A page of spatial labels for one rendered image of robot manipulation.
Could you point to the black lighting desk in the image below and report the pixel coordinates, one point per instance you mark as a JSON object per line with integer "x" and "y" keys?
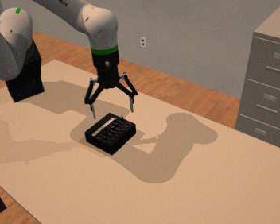
{"x": 110, "y": 133}

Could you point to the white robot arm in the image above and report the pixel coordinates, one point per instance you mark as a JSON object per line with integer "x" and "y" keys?
{"x": 16, "y": 26}

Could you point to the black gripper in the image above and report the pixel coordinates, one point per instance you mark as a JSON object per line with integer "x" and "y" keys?
{"x": 105, "y": 82}

